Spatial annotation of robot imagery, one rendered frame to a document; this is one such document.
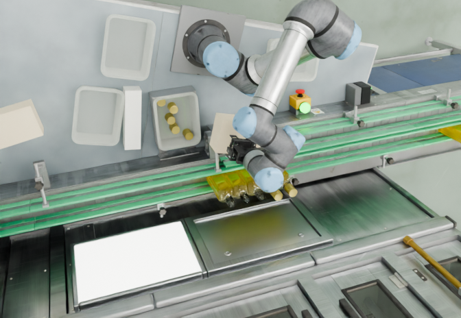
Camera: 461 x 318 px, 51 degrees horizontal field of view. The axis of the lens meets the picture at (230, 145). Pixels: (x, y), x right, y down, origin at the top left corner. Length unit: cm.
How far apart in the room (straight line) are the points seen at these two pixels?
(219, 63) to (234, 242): 64
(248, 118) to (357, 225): 82
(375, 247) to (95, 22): 127
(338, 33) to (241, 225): 81
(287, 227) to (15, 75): 112
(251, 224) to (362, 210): 47
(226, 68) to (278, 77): 39
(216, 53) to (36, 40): 63
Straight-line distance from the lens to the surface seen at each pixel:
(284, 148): 138
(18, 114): 186
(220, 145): 167
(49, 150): 199
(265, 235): 183
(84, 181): 193
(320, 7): 146
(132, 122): 191
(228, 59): 171
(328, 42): 151
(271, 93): 135
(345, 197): 213
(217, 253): 176
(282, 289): 167
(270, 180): 139
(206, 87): 199
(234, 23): 193
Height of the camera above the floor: 257
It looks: 59 degrees down
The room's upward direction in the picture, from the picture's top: 141 degrees clockwise
